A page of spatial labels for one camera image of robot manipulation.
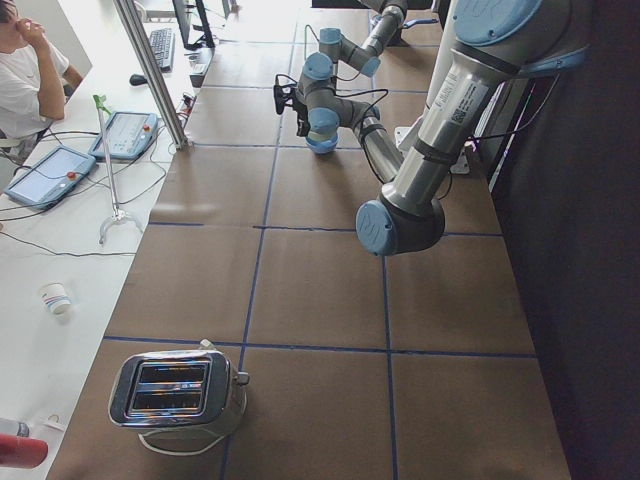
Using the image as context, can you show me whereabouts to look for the blue bowl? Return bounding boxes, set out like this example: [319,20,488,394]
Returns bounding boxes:
[305,135,339,155]

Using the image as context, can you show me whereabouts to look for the green bowl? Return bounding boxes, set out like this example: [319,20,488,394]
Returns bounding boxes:
[306,131,337,145]

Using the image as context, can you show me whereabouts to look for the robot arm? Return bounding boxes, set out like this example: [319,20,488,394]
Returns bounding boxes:
[274,1,592,256]
[318,0,408,78]

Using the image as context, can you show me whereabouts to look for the black monitor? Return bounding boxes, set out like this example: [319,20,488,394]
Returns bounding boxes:
[172,0,215,51]

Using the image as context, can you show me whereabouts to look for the blue saucepan with lid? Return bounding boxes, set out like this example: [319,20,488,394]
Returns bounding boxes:
[399,18,442,47]

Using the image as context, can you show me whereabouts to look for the black keyboard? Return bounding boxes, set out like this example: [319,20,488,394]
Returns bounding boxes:
[148,28,175,72]

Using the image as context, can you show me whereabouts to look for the far teach pendant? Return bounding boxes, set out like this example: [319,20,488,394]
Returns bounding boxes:
[106,111,159,162]

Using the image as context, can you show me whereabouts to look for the teach pendant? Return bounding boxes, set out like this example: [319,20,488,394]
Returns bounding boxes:
[106,111,159,162]
[4,145,96,210]

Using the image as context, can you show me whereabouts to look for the black computer mouse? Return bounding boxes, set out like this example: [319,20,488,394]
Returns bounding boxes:
[129,74,148,86]

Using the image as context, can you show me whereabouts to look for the grabber reacher stick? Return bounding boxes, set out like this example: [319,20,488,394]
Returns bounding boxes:
[93,94,143,245]

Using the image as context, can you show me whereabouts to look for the near teach pendant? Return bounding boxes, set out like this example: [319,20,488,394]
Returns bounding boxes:
[4,145,96,210]

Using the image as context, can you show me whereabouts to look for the seated person in white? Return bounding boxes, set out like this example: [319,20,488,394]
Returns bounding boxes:
[1,1,83,140]

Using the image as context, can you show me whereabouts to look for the paper cup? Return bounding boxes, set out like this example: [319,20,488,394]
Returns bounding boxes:
[38,282,71,315]

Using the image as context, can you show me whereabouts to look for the chrome toaster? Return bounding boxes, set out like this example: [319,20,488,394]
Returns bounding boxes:
[108,339,250,440]

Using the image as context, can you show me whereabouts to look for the clear plastic bottle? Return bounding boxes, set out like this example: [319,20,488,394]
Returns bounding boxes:
[0,418,30,438]

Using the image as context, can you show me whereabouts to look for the red bottle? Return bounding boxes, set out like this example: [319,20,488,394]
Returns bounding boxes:
[0,434,49,469]

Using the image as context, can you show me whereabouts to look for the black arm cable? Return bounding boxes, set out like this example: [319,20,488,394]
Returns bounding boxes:
[274,73,561,199]

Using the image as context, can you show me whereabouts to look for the aluminium frame post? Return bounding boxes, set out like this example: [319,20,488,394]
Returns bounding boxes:
[114,0,188,150]

